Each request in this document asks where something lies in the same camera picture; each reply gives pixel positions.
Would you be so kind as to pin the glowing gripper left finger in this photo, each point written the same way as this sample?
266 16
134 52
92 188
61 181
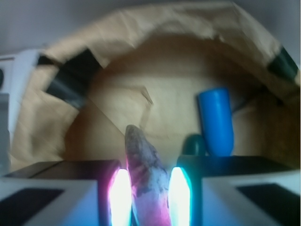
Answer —
66 193

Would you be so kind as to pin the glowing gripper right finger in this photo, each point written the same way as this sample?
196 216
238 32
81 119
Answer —
234 191

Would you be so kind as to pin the dark green oval object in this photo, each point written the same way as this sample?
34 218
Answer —
194 144

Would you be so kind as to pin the blue plastic bottle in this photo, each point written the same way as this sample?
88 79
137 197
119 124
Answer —
216 121

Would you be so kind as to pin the brown paper bag bin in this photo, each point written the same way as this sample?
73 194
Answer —
145 66

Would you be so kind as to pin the white tray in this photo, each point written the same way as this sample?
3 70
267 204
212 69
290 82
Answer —
24 62

